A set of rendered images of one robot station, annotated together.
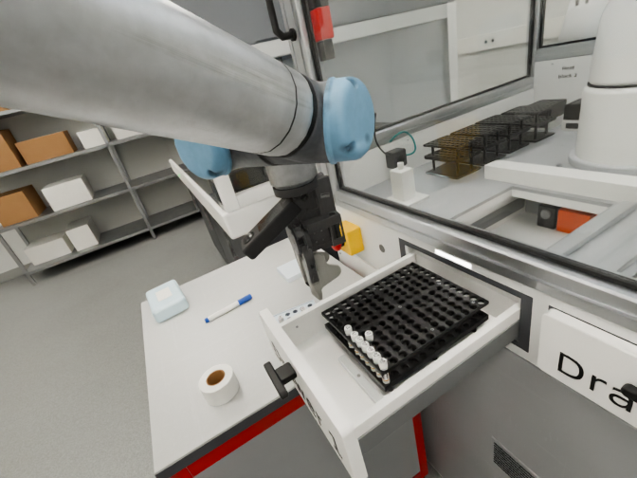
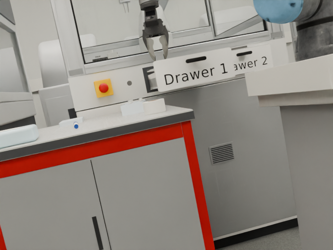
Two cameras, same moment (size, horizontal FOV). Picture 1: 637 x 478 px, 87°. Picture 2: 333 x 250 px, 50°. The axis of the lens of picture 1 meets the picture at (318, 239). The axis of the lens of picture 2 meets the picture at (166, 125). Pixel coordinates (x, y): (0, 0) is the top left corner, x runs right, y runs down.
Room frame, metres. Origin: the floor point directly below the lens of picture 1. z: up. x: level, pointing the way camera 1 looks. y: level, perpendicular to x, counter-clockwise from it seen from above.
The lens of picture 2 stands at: (0.20, 1.36, 0.85)
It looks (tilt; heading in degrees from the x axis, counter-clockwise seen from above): 7 degrees down; 284
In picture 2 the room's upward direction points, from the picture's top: 11 degrees counter-clockwise
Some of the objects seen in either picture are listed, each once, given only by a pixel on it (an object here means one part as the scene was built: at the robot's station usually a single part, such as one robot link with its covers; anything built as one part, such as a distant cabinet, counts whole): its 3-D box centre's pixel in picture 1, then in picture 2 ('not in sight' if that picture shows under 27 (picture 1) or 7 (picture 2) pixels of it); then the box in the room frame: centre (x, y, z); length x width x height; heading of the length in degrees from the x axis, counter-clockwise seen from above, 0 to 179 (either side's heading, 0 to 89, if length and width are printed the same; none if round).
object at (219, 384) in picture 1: (219, 384); (154, 106); (0.50, 0.27, 0.78); 0.07 x 0.07 x 0.04
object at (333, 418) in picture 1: (303, 379); (194, 69); (0.37, 0.08, 0.87); 0.29 x 0.02 x 0.11; 23
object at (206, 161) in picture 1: (237, 136); not in sight; (0.42, 0.06, 1.24); 0.11 x 0.11 x 0.08; 51
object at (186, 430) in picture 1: (289, 397); (111, 225); (0.76, 0.22, 0.38); 0.62 x 0.58 x 0.76; 23
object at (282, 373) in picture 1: (282, 375); (194, 59); (0.36, 0.10, 0.91); 0.07 x 0.04 x 0.01; 23
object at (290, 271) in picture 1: (300, 266); (72, 121); (0.90, 0.07, 0.77); 0.13 x 0.09 x 0.02; 113
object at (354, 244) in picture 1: (347, 238); (103, 88); (0.80, -0.08, 0.88); 0.07 x 0.05 x 0.07; 23
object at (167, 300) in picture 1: (166, 300); (9, 137); (0.87, 0.49, 0.78); 0.15 x 0.10 x 0.04; 28
